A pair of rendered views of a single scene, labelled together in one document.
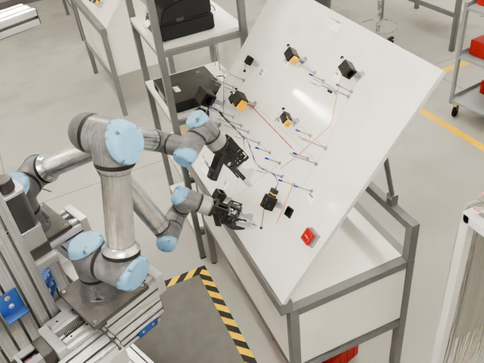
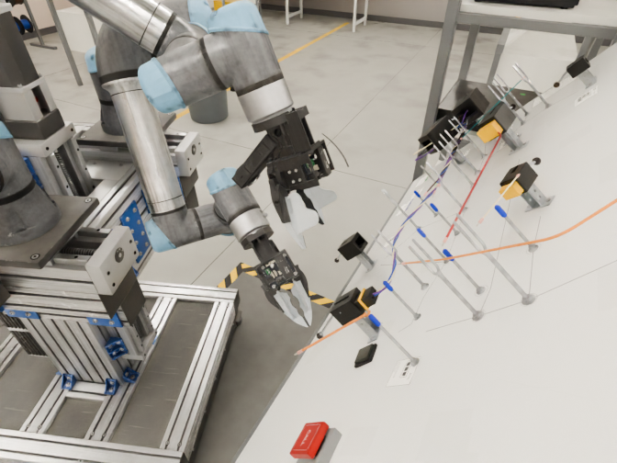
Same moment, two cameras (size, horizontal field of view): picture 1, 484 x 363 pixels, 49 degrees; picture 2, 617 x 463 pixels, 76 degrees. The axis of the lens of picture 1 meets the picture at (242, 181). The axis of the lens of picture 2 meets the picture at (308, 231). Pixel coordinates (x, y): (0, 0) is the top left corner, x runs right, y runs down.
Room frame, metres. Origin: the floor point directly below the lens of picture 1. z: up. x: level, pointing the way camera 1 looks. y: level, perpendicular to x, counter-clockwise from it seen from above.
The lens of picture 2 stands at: (1.25, -0.39, 1.69)
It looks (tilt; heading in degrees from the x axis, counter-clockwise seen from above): 40 degrees down; 48
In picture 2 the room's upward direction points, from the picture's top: straight up
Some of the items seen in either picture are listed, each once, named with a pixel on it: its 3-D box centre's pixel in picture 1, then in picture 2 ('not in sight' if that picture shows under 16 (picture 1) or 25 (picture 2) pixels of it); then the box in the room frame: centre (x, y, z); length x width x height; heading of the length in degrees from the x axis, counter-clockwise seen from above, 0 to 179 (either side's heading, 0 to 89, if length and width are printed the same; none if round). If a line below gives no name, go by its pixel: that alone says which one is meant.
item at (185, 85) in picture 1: (189, 88); (487, 107); (2.73, 0.24, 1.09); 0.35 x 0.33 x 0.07; 19
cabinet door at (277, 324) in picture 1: (261, 291); not in sight; (1.61, -0.02, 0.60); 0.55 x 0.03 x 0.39; 19
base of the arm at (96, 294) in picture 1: (99, 279); (11, 204); (1.23, 0.51, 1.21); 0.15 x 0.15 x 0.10
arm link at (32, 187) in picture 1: (18, 194); (114, 69); (1.60, 0.84, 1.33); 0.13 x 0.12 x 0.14; 166
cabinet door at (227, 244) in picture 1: (217, 220); not in sight; (2.13, 0.16, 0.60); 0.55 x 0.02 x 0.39; 19
